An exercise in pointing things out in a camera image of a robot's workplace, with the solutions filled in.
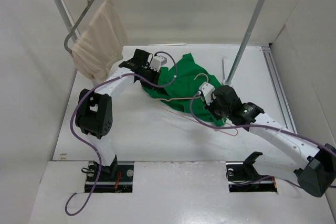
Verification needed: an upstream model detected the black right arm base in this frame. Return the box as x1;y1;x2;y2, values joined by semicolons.
226;162;277;193

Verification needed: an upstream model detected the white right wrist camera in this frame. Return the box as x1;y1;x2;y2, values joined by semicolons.
199;82;215;105

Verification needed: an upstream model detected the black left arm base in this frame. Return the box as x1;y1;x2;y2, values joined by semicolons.
81;162;134;193

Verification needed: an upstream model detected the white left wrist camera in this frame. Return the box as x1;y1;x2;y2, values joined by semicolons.
149;56;167;72

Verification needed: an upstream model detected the pink wire hanger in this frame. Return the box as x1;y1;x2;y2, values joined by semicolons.
156;73;239;137

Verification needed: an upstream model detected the aluminium rail right side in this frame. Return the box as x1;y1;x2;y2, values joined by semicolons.
261;46;297;133

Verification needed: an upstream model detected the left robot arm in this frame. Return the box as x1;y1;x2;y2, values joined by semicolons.
75;49;167;180

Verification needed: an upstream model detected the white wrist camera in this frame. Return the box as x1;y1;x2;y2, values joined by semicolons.
199;82;215;105
149;56;167;72

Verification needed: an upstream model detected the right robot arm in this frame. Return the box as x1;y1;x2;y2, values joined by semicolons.
199;82;335;197

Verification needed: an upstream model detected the green t shirt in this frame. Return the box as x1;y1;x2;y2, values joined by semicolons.
142;53;226;126

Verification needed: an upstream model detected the beige cloth on hanger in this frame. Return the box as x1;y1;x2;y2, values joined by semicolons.
71;0;128;83

